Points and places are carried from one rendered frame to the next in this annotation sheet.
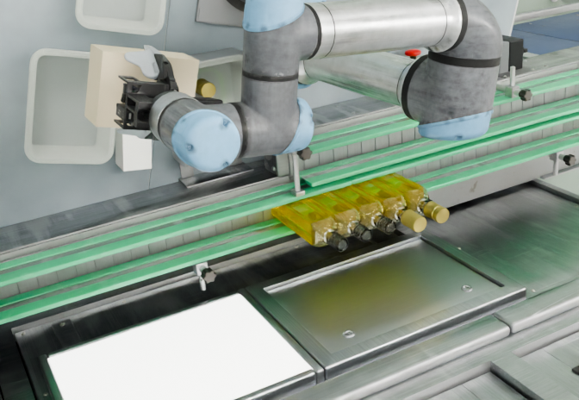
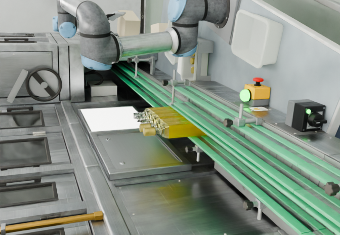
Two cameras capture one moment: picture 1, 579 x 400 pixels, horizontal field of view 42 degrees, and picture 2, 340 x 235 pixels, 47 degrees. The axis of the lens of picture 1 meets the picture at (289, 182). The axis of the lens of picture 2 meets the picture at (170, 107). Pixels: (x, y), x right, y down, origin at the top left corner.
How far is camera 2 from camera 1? 241 cm
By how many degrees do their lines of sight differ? 89
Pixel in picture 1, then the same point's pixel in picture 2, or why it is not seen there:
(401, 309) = (117, 149)
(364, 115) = (211, 92)
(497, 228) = (200, 196)
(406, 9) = (72, 2)
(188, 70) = (124, 23)
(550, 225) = (196, 214)
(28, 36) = not seen: hidden behind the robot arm
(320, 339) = (109, 135)
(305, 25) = not seen: outside the picture
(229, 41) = (213, 38)
